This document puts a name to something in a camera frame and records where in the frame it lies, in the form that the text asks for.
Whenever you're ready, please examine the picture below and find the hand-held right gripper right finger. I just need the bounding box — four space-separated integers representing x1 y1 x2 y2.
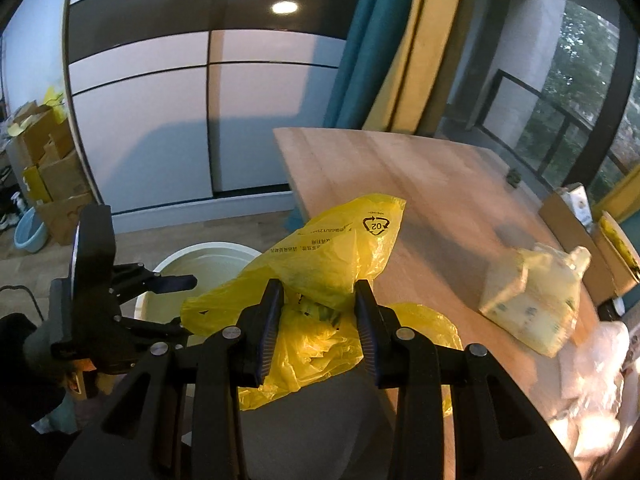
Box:
354 279 583 480

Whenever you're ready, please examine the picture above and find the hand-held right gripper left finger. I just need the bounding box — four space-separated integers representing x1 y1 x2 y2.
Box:
54 279 286 480

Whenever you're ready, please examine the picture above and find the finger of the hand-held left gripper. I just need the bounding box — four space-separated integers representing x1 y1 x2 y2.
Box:
111 264 198 302
117 316 190 350

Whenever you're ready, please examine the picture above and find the white round bin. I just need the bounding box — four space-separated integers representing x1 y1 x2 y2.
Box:
95 242 261 453

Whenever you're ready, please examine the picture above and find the tissue pack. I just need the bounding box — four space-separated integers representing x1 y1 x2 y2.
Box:
479 244 592 358

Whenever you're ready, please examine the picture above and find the blue plastic basin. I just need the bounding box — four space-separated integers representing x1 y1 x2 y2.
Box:
14 206 49 254

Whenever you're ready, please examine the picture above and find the pile of cardboard boxes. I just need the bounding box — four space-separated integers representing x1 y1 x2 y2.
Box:
4 100 97 247

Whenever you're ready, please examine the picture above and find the white and black wardrobe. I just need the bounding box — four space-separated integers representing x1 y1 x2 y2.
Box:
62 0 372 234

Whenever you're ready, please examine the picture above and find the small yellow plastic bag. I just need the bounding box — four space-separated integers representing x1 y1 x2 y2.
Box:
42 85 69 122

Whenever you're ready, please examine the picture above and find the flat cardboard box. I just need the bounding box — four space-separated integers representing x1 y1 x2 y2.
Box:
537 192 626 306

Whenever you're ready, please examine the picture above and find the clear plastic bag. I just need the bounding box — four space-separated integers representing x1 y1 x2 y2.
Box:
550 319 640 463

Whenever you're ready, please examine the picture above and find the white booklet box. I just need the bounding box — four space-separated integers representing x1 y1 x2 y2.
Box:
555 183 594 226

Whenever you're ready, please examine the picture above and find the beige takeaway container with lid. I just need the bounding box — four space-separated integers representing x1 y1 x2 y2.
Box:
597 210 640 282

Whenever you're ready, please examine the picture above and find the yellow curtain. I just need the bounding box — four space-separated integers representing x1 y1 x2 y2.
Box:
362 0 470 136

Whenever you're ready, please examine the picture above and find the teal curtain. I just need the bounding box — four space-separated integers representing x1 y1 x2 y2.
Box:
324 0 427 131

